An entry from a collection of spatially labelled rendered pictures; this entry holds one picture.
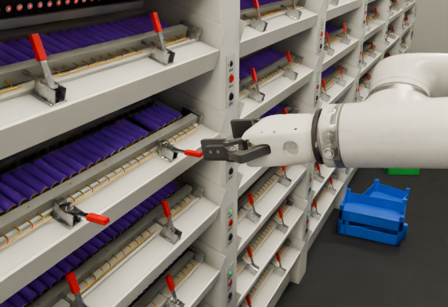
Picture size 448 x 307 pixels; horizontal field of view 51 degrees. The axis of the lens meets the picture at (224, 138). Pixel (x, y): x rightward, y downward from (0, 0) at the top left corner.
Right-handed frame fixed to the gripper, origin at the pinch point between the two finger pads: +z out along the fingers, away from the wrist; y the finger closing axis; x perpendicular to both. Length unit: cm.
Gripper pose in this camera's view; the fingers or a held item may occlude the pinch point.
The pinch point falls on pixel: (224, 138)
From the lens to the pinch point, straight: 69.8
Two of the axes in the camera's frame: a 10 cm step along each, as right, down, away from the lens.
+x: -1.8, -9.4, -2.7
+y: 4.7, -3.3, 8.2
